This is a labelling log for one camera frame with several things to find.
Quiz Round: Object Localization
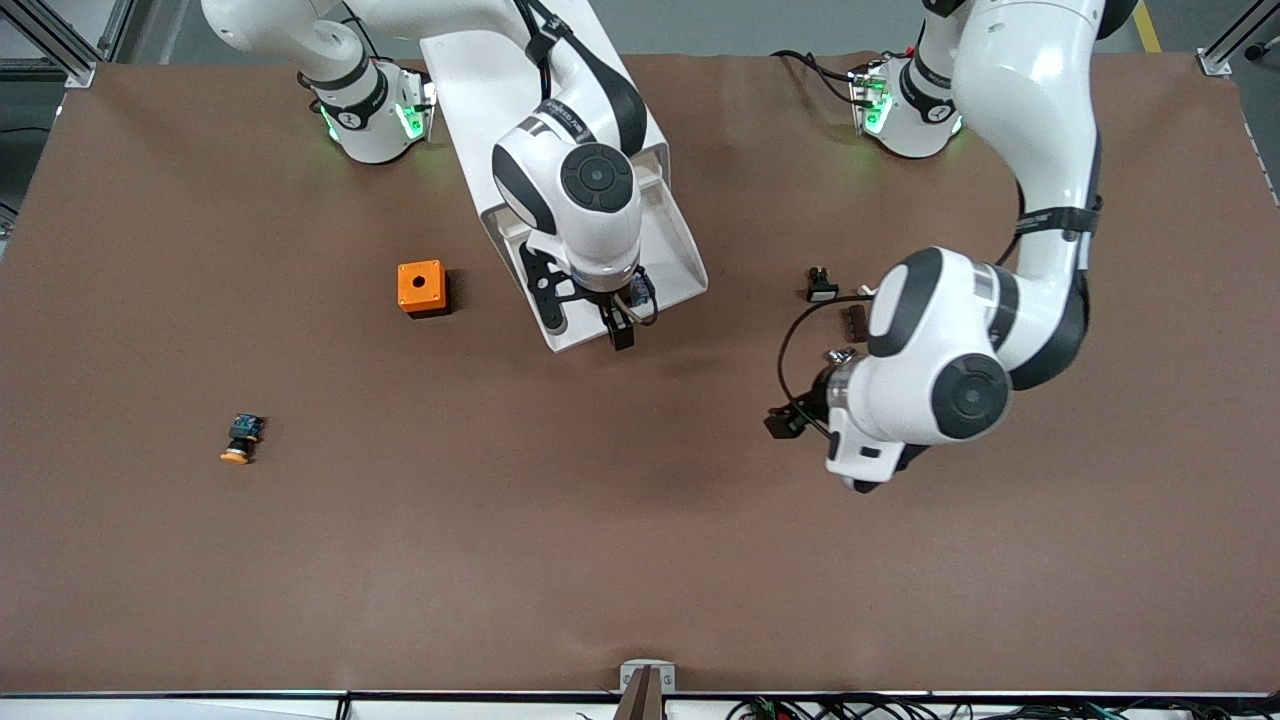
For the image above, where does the orange button enclosure box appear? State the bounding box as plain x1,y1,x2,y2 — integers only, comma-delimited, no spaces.
397,260,451,319

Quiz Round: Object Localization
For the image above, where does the aluminium frame profile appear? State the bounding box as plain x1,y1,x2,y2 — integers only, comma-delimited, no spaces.
0,0,136,89
1195,0,1280,78

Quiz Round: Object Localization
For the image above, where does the black camera cable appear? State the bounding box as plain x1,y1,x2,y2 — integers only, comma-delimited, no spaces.
776,293,873,433

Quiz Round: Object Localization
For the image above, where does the yellow mushroom push button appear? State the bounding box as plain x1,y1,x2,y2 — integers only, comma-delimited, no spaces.
219,413,267,466

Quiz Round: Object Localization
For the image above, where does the black arm base cable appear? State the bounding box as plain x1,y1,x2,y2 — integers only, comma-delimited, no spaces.
772,48,863,106

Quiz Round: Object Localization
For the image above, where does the white table edge rail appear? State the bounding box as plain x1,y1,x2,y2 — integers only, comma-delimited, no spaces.
0,688,1280,720

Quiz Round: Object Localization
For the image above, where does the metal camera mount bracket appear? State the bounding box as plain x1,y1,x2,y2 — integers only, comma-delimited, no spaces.
619,660,677,720

